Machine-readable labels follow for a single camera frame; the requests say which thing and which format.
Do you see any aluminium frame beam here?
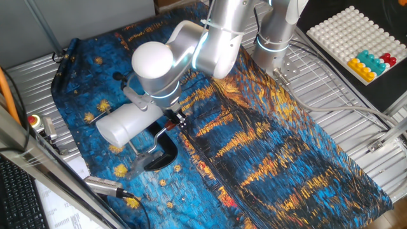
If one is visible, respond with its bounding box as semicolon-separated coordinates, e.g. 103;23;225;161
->
0;104;128;229

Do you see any silver lever with brown handle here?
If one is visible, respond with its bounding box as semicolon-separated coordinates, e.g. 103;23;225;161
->
148;120;176;156

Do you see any yellow toy brick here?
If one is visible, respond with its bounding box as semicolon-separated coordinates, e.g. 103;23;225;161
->
347;57;376;83

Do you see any printed paper sheet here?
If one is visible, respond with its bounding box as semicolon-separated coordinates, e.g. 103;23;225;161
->
34;155;109;229

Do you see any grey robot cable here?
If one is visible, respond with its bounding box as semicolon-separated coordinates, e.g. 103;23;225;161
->
273;68;407;134

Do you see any starry night painting cloth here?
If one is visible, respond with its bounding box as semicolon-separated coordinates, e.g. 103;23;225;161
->
50;1;394;229

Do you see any red toy brick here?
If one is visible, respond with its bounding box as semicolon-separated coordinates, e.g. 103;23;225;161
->
380;53;397;67

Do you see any grey switch box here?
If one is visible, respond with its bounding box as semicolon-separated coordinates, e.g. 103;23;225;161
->
43;116;59;141

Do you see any black clamp frame silver head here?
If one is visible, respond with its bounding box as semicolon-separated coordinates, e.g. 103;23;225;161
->
125;122;178;181

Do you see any white studded baseplate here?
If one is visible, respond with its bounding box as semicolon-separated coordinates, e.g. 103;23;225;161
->
307;5;407;86

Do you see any orange tube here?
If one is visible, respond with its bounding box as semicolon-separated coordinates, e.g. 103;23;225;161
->
0;66;22;125

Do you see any grey metal pole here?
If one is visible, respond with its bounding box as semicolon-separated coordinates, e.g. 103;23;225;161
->
24;0;67;63

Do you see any teal toy brick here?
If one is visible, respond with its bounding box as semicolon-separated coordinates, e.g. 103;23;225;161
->
356;50;387;76

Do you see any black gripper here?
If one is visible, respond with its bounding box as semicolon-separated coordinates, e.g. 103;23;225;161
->
164;108;188;130

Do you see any brown cardboard box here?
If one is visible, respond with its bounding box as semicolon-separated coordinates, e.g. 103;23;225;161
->
153;0;191;10

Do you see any aluminium profile bar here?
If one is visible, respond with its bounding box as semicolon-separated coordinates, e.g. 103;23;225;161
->
368;116;407;153

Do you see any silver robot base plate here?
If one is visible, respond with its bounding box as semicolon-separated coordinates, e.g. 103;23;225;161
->
272;53;301;87

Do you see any red emergency stop button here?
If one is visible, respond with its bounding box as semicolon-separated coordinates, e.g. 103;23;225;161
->
27;114;45;133

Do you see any black depth camera cable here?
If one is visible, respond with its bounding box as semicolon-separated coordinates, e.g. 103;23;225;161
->
122;190;152;229

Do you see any black hanging cable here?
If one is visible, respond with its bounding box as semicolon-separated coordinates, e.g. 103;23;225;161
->
0;66;31;153

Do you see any black keyboard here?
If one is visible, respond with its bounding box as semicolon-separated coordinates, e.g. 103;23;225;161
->
0;155;50;229

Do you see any silver cable connector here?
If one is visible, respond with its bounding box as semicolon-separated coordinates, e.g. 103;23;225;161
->
83;176;127;198

